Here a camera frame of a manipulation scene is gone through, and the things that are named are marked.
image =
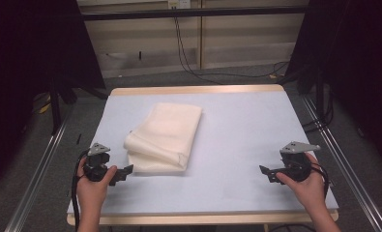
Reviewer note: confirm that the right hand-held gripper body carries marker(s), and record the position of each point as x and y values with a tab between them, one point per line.
296	166

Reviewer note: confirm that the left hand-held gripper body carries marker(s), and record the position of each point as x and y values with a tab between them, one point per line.
96	166

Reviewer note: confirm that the white mesh laundry bag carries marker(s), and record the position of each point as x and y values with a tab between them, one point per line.
169	135

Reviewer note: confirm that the person's left hand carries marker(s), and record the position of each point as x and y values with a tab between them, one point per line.
92	193

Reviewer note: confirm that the person's right hand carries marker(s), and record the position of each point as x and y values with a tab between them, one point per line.
312	190

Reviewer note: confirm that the black stand leg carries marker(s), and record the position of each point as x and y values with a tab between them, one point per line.
55	112

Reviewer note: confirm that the wooden table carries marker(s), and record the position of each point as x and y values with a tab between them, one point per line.
195	89

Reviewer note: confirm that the black curtain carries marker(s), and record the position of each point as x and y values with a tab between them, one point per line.
24	64
356	64

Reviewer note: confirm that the black horizontal bar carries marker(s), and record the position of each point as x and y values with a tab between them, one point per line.
195	13

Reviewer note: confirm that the metal floor rail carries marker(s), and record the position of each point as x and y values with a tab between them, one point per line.
349	174
40	170

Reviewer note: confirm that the white wall socket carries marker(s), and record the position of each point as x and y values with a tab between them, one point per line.
179	4

